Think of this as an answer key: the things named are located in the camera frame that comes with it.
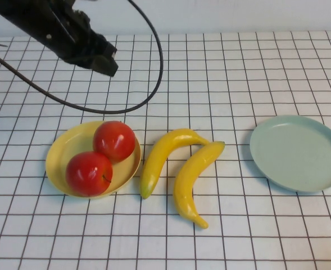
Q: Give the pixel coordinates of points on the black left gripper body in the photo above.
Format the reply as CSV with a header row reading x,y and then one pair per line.
x,y
58,31

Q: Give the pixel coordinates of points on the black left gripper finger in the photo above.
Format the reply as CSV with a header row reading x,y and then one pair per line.
x,y
106,46
106,66

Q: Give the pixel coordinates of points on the red apple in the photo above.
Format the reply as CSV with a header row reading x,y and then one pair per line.
x,y
88,174
114,140

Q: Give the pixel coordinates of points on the yellow banana green tip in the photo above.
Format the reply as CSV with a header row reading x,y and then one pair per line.
x,y
156,157

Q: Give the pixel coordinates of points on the yellow round plate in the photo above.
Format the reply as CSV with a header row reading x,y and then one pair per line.
x,y
69,140

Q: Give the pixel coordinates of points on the pale green round plate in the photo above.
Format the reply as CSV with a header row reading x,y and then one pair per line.
x,y
297,154

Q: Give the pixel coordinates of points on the white grid-pattern tablecloth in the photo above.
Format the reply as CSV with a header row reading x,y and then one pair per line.
x,y
224,70

